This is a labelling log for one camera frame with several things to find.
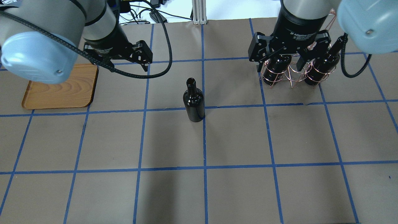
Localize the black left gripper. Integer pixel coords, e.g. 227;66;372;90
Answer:
84;24;153;72

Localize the dark wine bottle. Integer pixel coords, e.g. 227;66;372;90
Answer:
261;55;292;86
183;77;205;123

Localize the dark wine bottle in basket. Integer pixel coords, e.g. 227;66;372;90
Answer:
261;55;292;86

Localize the wooden tray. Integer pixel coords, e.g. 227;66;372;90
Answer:
21;64;99;110

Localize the copper wire bottle basket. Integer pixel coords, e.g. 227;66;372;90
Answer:
260;6;331;87

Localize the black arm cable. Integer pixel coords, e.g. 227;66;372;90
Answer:
0;0;173;79

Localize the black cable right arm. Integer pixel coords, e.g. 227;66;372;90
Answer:
340;34;373;78

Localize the aluminium frame post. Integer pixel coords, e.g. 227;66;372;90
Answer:
192;0;208;25

